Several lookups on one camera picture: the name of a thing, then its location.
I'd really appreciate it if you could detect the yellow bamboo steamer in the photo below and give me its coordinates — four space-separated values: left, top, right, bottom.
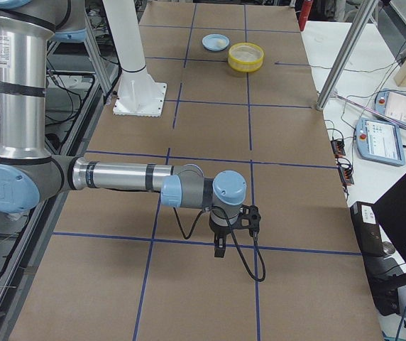
228 42 264 72

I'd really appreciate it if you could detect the black camera cable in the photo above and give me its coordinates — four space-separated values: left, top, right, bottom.
172 206 267 283

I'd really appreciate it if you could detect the white steamer liner cloth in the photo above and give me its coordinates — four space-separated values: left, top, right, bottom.
231 45 262 63

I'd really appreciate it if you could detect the black box device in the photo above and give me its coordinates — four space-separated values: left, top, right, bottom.
350 201 396 257

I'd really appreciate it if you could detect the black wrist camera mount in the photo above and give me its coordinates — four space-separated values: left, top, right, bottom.
231 205 261 235

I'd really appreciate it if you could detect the metal reacher stick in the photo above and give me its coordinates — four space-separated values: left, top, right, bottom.
334 91 406 139

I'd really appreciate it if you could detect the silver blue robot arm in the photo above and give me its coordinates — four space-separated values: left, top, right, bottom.
0 1 257 257

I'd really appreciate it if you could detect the far blue teach pendant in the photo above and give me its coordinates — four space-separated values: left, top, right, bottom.
375 89 406 125

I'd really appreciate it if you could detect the aluminium frame post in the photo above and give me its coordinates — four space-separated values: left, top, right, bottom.
316 0 378 111

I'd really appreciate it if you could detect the light blue plate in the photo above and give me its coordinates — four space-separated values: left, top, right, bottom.
202 33 230 52

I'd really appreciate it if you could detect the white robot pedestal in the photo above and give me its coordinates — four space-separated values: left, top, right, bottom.
103 0 167 117

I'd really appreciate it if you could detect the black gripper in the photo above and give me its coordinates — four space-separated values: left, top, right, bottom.
211 224 229 257

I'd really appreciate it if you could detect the near blue teach pendant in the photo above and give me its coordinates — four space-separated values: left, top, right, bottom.
356 117 406 166

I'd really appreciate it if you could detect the orange black adapter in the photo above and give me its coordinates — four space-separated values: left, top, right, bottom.
338 165 354 186
330 139 346 158

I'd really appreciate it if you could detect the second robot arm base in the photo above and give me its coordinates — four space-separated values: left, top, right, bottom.
50 0 87 43

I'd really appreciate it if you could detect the blue teach pendant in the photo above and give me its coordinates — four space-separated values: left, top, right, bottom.
375 89 406 125
356 117 406 166

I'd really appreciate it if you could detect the red cylinder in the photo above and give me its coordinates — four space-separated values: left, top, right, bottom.
298 0 313 31

